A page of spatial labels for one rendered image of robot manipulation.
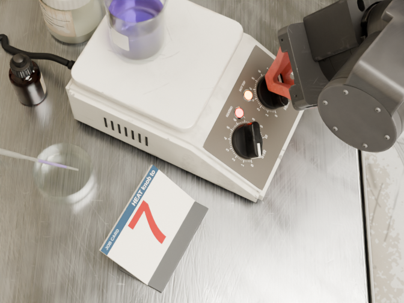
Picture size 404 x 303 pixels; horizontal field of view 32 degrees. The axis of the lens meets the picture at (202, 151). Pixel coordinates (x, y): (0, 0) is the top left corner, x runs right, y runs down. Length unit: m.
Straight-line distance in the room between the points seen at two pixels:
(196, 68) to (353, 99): 0.21
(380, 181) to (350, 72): 0.28
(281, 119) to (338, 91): 0.22
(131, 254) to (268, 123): 0.17
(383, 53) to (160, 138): 0.25
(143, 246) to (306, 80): 0.21
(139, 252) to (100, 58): 0.17
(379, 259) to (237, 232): 0.13
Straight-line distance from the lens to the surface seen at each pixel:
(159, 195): 0.63
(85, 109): 0.64
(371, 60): 0.43
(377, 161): 0.70
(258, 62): 0.65
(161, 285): 0.63
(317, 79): 0.55
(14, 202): 0.67
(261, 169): 0.64
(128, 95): 0.60
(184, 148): 0.61
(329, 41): 0.54
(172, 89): 0.60
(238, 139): 0.62
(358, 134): 0.46
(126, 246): 0.62
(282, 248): 0.65
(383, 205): 0.69
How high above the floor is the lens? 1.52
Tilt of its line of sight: 67 degrees down
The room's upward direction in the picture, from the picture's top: 7 degrees clockwise
